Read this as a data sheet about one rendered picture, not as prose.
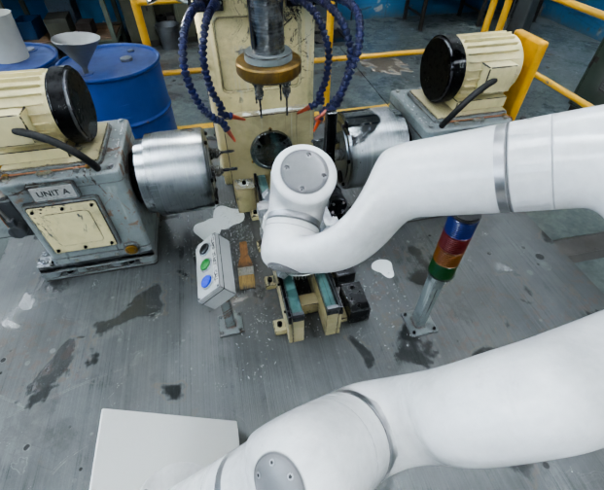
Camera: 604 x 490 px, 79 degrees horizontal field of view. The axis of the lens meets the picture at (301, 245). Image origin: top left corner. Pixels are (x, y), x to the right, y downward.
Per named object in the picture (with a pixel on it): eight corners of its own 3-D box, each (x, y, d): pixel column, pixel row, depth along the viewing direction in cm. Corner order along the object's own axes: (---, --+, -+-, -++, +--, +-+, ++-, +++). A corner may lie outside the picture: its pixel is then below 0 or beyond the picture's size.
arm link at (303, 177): (315, 243, 57) (325, 190, 60) (332, 215, 45) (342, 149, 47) (263, 232, 57) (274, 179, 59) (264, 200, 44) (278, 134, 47)
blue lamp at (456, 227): (439, 223, 80) (444, 207, 76) (463, 219, 81) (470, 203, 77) (452, 242, 76) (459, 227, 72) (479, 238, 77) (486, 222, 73)
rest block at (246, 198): (237, 203, 141) (232, 178, 132) (255, 200, 142) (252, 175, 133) (238, 214, 137) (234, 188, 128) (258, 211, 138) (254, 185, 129)
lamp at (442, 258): (428, 251, 86) (433, 237, 83) (451, 247, 87) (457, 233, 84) (441, 270, 82) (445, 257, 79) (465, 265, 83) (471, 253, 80)
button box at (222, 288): (210, 256, 95) (194, 246, 91) (230, 240, 93) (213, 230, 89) (214, 310, 83) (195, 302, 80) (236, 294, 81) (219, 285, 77)
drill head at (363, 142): (304, 165, 138) (305, 100, 120) (407, 152, 145) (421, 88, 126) (323, 207, 121) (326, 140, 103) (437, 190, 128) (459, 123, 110)
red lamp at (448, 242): (433, 237, 83) (439, 223, 80) (457, 233, 84) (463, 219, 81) (445, 257, 79) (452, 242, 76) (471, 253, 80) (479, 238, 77)
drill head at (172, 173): (120, 190, 128) (89, 123, 110) (225, 176, 133) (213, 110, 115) (111, 240, 111) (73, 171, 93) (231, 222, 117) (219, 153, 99)
